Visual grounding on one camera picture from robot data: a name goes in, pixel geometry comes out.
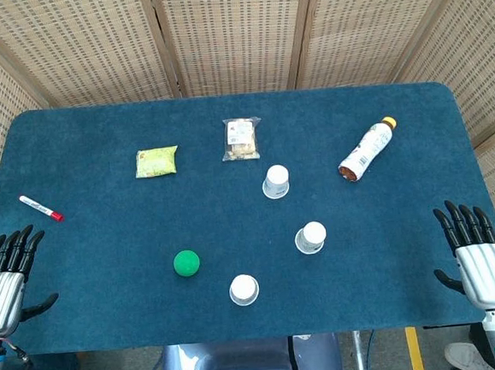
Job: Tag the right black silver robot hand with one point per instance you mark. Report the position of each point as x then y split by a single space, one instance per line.
488 273

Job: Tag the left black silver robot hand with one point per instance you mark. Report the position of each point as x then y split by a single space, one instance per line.
3 298

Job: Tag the white paper cup fern leaf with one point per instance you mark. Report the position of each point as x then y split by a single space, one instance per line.
311 237

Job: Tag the white paper cup blue flower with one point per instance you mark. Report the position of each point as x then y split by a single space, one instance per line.
276 181

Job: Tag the white shoe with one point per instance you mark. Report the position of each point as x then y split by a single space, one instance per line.
464 356

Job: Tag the white marker red cap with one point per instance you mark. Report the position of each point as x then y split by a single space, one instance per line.
39 207

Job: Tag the blue felt table cover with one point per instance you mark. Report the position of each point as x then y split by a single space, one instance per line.
106 247

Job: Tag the metal table leg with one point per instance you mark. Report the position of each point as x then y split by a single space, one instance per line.
360 356

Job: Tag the white bottle yellow cap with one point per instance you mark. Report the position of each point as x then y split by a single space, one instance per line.
369 149

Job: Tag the green foam ball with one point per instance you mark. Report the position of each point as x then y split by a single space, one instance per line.
187 263

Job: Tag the green snack packet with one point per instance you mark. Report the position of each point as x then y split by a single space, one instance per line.
156 162

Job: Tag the white paper cup green flower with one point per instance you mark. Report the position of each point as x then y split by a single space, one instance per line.
244 290

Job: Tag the blue-grey robot torso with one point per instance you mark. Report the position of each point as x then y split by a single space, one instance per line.
244 365

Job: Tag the clear bag of snacks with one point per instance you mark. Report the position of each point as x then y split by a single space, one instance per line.
241 139

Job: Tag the woven bamboo folding screen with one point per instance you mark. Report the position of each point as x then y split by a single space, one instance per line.
235 31

